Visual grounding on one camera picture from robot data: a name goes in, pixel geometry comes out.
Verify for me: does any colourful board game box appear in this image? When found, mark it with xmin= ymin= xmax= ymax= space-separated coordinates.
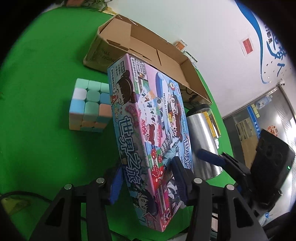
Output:
xmin=107 ymin=54 xmax=193 ymax=232

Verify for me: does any glass door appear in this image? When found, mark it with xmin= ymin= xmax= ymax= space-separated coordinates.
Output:
xmin=223 ymin=86 xmax=295 ymax=168

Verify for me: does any orange small box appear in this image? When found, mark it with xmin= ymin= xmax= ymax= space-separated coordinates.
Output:
xmin=174 ymin=40 xmax=187 ymax=52

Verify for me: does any pastel rubiks cube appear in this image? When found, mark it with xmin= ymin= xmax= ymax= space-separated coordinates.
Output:
xmin=69 ymin=78 xmax=112 ymax=133

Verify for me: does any red wall sign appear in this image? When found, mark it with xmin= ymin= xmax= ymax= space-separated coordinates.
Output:
xmin=240 ymin=37 xmax=254 ymax=57

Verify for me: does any green table mat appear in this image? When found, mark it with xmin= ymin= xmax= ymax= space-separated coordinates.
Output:
xmin=0 ymin=8 xmax=234 ymax=241

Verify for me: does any black camera module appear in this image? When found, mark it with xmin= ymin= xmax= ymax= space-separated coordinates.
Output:
xmin=249 ymin=129 xmax=295 ymax=209

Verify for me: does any clear plastic card case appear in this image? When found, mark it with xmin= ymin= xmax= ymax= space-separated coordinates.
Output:
xmin=183 ymin=50 xmax=198 ymax=70

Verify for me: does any black cable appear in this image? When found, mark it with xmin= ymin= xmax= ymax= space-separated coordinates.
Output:
xmin=0 ymin=191 xmax=56 ymax=204

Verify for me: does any brown cardboard box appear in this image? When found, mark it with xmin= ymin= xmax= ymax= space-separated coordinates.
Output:
xmin=83 ymin=15 xmax=212 ymax=109

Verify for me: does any silver film roll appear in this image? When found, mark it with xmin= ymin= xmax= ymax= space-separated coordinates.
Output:
xmin=186 ymin=104 xmax=222 ymax=180

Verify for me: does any green potted plant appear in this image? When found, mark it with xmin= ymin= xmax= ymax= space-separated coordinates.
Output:
xmin=64 ymin=0 xmax=107 ymax=11

